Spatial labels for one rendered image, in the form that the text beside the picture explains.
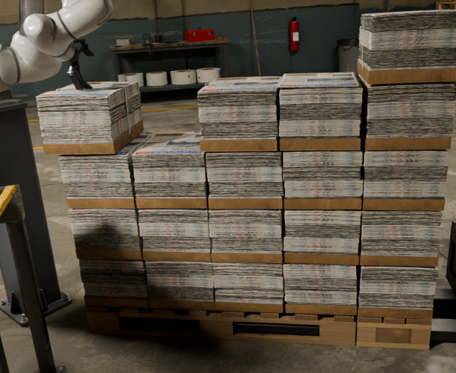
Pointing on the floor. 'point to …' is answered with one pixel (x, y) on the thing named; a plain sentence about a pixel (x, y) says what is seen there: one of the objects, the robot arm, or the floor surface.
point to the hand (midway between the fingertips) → (88, 70)
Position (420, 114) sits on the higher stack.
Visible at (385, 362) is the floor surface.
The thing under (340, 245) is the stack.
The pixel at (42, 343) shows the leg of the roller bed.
